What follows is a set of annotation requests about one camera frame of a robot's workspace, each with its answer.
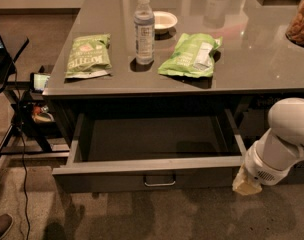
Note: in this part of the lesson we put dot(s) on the grey top drawer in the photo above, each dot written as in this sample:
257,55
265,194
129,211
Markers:
108,155

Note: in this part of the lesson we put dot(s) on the silver top drawer handle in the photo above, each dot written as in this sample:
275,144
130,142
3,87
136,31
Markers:
159,180

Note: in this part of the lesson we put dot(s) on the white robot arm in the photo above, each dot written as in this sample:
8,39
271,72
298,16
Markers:
270,158

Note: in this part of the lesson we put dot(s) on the clear plastic water bottle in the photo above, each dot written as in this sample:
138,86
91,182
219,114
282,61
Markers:
144,21

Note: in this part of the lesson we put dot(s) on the brown shoe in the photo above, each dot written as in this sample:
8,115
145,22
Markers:
6,221

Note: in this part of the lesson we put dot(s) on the black metal stand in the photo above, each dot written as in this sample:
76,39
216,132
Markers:
19,94

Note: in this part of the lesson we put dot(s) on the jar of orange snacks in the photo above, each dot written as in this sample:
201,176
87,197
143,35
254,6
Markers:
295,30

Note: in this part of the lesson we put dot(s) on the phone with lit screen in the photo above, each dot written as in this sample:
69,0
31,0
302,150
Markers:
39,82

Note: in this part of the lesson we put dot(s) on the grey cabinet with countertop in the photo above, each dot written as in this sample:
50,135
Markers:
219,51

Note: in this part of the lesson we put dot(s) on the left green chip bag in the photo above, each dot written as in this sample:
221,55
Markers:
89,57

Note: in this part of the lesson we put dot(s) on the right green chip bag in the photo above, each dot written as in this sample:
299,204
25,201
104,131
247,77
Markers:
193,56

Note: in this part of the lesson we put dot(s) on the green chip bag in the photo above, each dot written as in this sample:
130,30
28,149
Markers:
89,57
193,56

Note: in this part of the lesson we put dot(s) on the small white bowl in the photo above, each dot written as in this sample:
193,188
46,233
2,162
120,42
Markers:
164,21

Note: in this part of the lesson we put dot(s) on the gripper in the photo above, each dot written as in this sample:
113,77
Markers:
260,168

